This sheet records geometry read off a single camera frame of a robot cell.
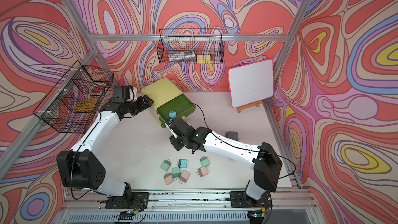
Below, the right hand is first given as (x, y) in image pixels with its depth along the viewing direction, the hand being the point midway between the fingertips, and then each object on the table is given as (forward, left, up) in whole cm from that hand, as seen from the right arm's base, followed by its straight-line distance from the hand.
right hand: (176, 140), depth 77 cm
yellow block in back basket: (+43, -16, +18) cm, 49 cm away
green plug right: (-6, -14, -15) cm, 21 cm away
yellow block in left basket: (+11, +41, +16) cm, 45 cm away
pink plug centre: (-14, -3, -13) cm, 20 cm away
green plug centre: (-11, +1, -14) cm, 18 cm away
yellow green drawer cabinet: (+28, +11, +6) cm, 31 cm away
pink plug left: (-14, +5, -14) cm, 21 cm away
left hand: (+20, +15, +7) cm, 26 cm away
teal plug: (+16, +3, +1) cm, 16 cm away
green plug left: (-7, +7, -15) cm, 18 cm away
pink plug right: (-12, -13, -14) cm, 22 cm away
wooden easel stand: (+32, -53, -12) cm, 63 cm away
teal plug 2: (-7, -2, -15) cm, 16 cm away
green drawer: (+23, -1, +1) cm, 23 cm away
